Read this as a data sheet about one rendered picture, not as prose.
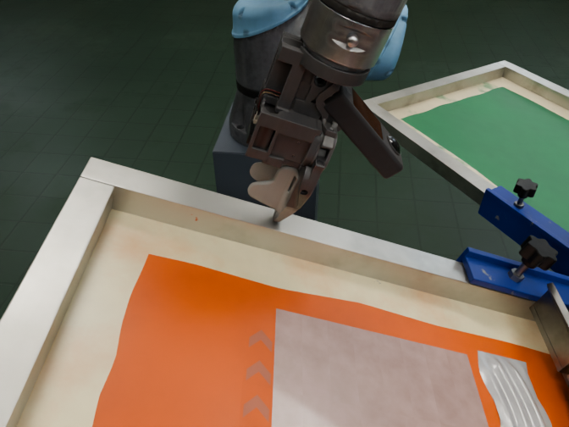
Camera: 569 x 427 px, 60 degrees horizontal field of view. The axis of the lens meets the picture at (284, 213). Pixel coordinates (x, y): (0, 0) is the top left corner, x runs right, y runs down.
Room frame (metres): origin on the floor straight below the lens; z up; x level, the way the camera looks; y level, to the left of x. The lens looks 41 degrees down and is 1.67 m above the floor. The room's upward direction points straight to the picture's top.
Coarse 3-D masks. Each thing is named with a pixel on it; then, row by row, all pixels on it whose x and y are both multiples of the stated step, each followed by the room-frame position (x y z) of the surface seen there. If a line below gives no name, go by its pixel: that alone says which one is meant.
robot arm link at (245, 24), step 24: (240, 0) 0.79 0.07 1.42; (264, 0) 0.77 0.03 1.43; (288, 0) 0.75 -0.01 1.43; (240, 24) 0.74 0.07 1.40; (264, 24) 0.73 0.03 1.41; (288, 24) 0.73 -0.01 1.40; (240, 48) 0.75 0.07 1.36; (264, 48) 0.73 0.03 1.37; (240, 72) 0.75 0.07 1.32; (264, 72) 0.73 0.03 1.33
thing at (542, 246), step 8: (528, 240) 0.45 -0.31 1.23; (536, 240) 0.45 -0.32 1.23; (544, 240) 0.46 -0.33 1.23; (528, 248) 0.44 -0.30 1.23; (536, 248) 0.44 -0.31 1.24; (544, 248) 0.44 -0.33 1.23; (552, 248) 0.45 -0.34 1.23; (528, 256) 0.43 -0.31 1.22; (536, 256) 0.43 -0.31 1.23; (544, 256) 0.43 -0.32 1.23; (552, 256) 0.43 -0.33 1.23; (528, 264) 0.43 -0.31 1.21; (536, 264) 0.42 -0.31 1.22; (544, 264) 0.42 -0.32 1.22; (552, 264) 0.42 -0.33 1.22; (512, 272) 0.44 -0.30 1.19; (520, 272) 0.44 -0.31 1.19; (520, 280) 0.44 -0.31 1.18
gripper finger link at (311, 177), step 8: (320, 152) 0.42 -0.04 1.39; (320, 160) 0.41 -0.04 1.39; (304, 168) 0.41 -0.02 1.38; (312, 168) 0.40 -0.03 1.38; (320, 168) 0.40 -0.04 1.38; (304, 176) 0.40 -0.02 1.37; (312, 176) 0.40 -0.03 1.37; (296, 184) 0.41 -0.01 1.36; (304, 184) 0.40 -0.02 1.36; (312, 184) 0.40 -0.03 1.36; (296, 192) 0.41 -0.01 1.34; (304, 192) 0.40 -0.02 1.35; (288, 200) 0.41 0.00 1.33; (296, 200) 0.41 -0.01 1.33; (304, 200) 0.40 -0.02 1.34; (296, 208) 0.41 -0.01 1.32
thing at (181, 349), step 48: (144, 288) 0.33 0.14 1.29; (192, 288) 0.34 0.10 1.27; (240, 288) 0.36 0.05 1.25; (144, 336) 0.27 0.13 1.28; (192, 336) 0.28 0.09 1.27; (240, 336) 0.30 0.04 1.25; (288, 336) 0.31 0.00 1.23; (336, 336) 0.32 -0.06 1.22; (384, 336) 0.34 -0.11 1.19; (432, 336) 0.35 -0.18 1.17; (480, 336) 0.37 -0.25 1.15; (144, 384) 0.23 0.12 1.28; (192, 384) 0.24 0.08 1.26; (240, 384) 0.24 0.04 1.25; (288, 384) 0.25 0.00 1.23; (336, 384) 0.26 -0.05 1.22; (384, 384) 0.27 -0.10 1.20; (432, 384) 0.29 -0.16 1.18; (480, 384) 0.30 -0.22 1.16
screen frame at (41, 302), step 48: (96, 192) 0.41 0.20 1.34; (144, 192) 0.43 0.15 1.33; (192, 192) 0.45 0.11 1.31; (48, 240) 0.33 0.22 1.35; (96, 240) 0.37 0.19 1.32; (240, 240) 0.43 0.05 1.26; (288, 240) 0.42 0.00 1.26; (336, 240) 0.44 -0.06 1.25; (48, 288) 0.28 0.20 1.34; (432, 288) 0.42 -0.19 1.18; (480, 288) 0.42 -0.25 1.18; (0, 336) 0.23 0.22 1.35; (48, 336) 0.24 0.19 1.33; (0, 384) 0.19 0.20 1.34
